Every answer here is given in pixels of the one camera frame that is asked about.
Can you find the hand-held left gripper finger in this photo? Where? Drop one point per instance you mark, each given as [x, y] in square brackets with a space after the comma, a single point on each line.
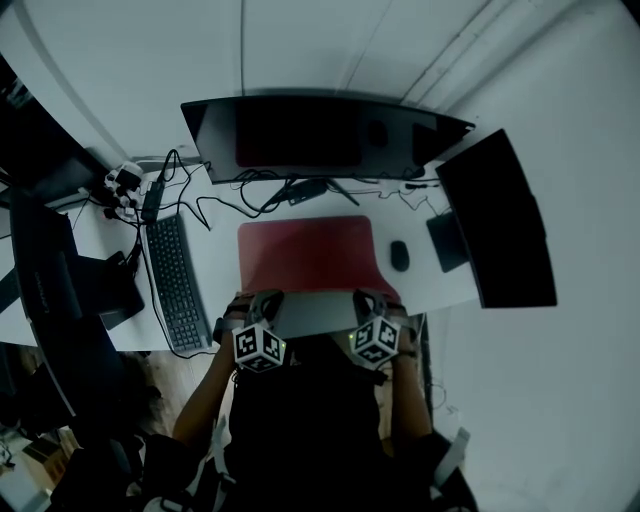
[280, 300]
[254, 310]

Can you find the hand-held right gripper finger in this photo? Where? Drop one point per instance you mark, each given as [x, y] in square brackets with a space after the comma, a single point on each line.
[381, 305]
[361, 305]

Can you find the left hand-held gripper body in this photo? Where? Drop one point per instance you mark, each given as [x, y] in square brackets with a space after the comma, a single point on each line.
[257, 347]

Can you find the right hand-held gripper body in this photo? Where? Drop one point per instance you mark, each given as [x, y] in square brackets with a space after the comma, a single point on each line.
[375, 345]

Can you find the red desk mat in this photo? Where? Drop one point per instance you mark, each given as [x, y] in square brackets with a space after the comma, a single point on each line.
[305, 250]

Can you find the person's right forearm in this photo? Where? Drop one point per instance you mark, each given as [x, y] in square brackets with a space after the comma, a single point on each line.
[411, 395]

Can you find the person's left forearm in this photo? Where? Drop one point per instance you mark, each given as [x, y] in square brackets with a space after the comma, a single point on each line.
[205, 395]

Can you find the black computer mouse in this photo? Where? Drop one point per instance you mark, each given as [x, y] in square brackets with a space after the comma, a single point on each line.
[399, 256]

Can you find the person's left hand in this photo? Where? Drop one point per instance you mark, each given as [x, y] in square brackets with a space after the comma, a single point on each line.
[236, 311]

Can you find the person's right hand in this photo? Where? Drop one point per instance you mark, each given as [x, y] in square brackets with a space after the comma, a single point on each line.
[401, 316]

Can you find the black keyboard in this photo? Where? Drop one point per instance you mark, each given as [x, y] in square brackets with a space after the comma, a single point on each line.
[175, 280]

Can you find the person's black shirt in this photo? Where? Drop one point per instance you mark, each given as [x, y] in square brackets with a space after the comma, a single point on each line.
[310, 425]

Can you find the black power adapter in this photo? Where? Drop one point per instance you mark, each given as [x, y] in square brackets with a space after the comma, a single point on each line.
[151, 200]
[307, 191]

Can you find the flat black monitor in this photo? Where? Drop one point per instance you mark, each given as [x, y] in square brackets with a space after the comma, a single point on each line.
[500, 225]

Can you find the large curved black monitor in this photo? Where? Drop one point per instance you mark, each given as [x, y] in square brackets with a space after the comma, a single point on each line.
[310, 135]

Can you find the white power strip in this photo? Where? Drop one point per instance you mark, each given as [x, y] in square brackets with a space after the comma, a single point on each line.
[120, 187]

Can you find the black monitor with square base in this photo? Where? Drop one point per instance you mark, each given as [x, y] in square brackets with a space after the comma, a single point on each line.
[45, 250]

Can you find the white wall pipes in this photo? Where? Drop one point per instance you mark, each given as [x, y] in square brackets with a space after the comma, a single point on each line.
[445, 55]

